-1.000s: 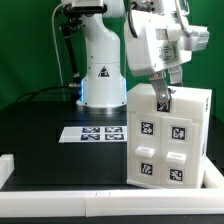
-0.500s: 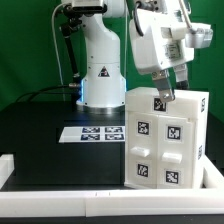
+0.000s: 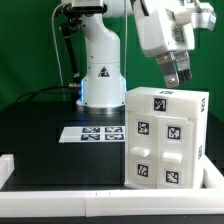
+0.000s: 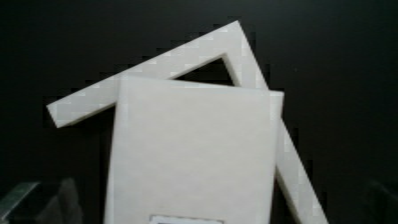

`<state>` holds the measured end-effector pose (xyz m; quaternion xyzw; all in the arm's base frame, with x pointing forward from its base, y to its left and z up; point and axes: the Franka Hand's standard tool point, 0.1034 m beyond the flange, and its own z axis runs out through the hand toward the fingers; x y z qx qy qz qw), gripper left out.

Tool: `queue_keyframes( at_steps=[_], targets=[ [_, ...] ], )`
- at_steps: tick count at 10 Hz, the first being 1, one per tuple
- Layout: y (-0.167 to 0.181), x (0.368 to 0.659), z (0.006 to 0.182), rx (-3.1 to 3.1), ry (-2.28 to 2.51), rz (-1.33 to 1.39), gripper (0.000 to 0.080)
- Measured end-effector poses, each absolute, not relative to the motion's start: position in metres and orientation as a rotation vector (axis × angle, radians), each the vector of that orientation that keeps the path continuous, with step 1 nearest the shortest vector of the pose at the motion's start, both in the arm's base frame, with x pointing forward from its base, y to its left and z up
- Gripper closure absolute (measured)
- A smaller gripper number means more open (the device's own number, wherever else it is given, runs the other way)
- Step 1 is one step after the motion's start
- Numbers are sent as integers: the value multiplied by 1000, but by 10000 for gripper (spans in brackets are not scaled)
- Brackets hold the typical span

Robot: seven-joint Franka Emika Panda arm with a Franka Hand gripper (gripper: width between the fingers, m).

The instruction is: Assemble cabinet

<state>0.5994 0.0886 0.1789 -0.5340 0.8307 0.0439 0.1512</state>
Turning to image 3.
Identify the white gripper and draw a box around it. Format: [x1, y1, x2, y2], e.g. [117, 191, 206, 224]
[133, 0, 195, 88]

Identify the white box part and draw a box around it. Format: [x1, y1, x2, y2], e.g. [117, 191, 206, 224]
[125, 87, 209, 119]

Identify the white cabinet body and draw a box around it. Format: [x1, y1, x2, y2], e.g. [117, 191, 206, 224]
[123, 109, 209, 190]

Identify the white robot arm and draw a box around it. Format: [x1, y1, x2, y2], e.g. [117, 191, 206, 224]
[61, 0, 194, 114]

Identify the white flat tag plate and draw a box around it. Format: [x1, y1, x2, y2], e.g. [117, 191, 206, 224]
[59, 126, 125, 143]

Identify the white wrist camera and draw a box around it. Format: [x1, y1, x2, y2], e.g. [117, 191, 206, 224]
[183, 0, 217, 31]

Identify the black cable bundle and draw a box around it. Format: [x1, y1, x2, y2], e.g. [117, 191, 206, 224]
[14, 83, 83, 103]

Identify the white cable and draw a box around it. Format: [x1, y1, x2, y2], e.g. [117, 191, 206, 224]
[51, 2, 68, 101]

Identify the white U-shaped frame fence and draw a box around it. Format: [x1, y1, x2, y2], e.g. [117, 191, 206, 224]
[0, 154, 224, 218]

